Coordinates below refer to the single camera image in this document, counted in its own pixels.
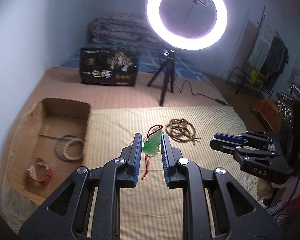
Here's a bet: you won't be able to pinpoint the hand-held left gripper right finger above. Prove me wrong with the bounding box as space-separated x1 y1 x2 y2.
161 133 285 240

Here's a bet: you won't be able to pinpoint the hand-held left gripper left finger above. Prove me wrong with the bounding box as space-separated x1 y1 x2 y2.
19 133 143 240

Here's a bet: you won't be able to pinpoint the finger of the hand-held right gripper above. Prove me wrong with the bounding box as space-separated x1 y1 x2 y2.
209 138 276 159
213 130 278 151

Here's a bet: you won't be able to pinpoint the green jade pendant red cord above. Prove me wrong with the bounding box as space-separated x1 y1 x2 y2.
140 124 164 180

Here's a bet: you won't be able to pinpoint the white bead bracelet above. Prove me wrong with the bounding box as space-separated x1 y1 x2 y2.
61 139 83 159

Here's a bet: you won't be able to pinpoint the metal bangle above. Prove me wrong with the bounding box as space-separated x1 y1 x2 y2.
54 135 84 161

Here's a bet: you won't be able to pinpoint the brown strap wristwatch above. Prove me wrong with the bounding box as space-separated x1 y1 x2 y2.
27 158 52 185

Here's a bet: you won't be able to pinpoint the orange cardboard box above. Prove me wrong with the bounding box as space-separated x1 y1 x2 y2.
251 97 281 131

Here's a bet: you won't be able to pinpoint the yellow striped cloth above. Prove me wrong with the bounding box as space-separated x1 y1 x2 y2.
5 105 273 240

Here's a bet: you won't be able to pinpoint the tan bed sheet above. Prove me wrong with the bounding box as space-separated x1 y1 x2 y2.
10 66 240 135

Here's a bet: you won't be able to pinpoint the yellow box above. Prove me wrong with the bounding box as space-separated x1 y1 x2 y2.
249 70 264 84

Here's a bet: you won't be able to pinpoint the black tripod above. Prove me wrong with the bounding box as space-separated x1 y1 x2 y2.
147 49 182 106

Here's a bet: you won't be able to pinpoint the dark hanging garments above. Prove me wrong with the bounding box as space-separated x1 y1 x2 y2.
266 36 289 85

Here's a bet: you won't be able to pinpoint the grey striped fabric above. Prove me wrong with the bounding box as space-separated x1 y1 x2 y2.
266 204 293 228

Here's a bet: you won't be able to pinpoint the white striped hanging cloth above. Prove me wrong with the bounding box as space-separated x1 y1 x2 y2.
247 17 275 67

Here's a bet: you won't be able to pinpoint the black printed packaging box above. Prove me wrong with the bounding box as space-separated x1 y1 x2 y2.
80 47 140 87

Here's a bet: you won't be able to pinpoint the blue patterned bedsheet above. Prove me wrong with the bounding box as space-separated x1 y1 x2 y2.
61 40 211 82

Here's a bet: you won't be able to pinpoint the black clothes rack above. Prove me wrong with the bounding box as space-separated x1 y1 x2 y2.
226 5 289 98

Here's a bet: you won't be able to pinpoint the folded quilt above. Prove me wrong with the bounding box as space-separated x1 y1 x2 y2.
87 12 163 44

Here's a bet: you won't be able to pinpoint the phone clamp on pole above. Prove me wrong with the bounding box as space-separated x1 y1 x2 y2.
186 0 210 37

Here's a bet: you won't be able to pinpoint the brown wooden bead necklace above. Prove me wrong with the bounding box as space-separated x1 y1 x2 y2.
164 119 200 145

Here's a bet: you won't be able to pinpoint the black power cable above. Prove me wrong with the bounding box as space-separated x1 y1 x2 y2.
172 80 229 107

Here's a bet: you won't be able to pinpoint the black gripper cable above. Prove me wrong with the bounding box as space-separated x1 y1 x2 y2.
285 85 300 208

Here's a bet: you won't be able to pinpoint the wall poster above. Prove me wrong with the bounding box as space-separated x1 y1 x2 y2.
287 60 300 98

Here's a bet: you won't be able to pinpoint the ring light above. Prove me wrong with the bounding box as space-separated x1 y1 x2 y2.
145 0 228 50

